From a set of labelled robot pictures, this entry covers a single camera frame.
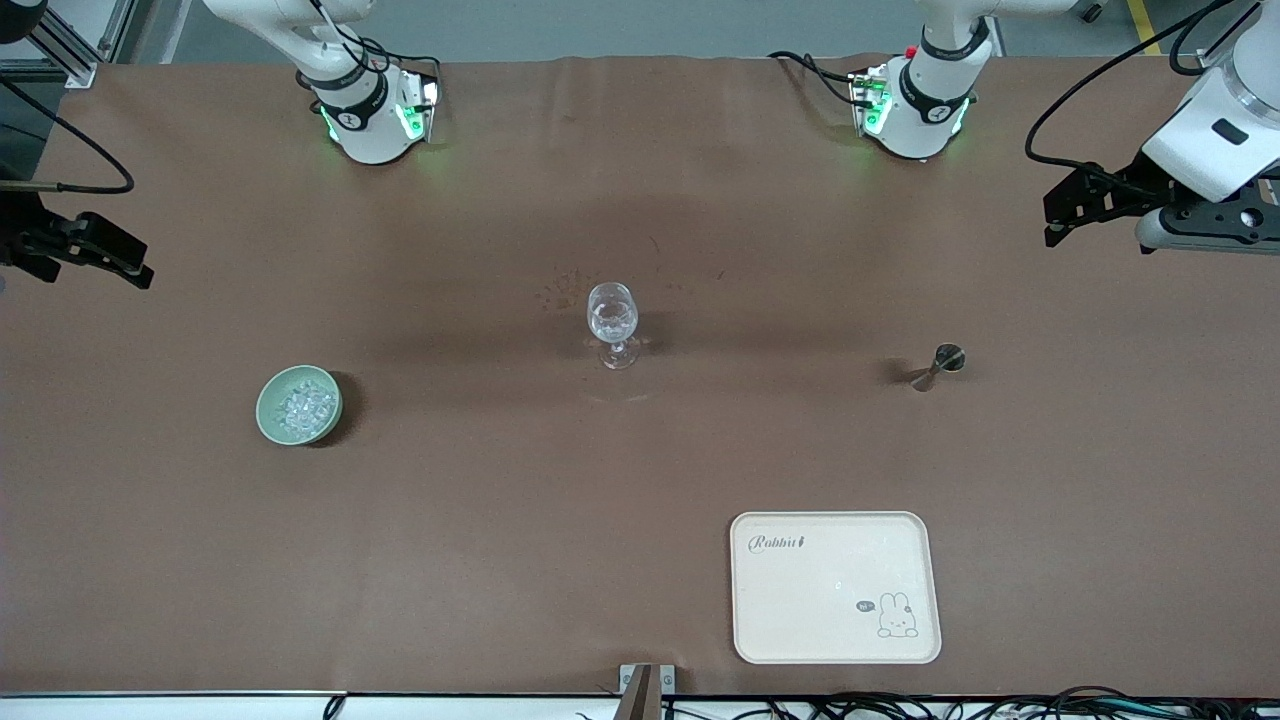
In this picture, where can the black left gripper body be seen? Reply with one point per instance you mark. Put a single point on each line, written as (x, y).
(1128, 192)

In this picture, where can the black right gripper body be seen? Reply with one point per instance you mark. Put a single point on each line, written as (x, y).
(22, 232)

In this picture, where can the metal jigger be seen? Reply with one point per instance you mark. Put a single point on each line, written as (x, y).
(948, 357)

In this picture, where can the clear ice cubes pile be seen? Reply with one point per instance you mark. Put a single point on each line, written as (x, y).
(306, 407)

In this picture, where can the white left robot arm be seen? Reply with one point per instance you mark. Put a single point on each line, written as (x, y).
(925, 110)

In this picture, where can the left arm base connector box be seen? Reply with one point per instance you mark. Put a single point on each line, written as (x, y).
(872, 100)

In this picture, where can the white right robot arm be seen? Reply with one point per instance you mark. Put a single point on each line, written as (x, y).
(365, 130)

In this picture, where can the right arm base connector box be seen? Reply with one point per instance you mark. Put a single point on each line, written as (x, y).
(422, 105)

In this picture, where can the clear wine glass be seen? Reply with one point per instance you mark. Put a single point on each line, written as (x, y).
(612, 320)

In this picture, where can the green ceramic bowl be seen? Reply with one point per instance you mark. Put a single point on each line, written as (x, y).
(268, 415)

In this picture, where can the cream rabbit print tray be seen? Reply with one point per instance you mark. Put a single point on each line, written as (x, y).
(830, 590)

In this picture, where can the brown table cover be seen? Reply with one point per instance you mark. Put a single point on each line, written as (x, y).
(500, 520)

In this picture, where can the aluminium frame profile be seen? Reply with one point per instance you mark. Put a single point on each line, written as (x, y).
(70, 55)

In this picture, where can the grey metal bracket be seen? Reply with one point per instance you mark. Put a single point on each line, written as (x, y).
(668, 680)

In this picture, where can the brown camera post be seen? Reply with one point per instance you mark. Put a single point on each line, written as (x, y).
(640, 700)

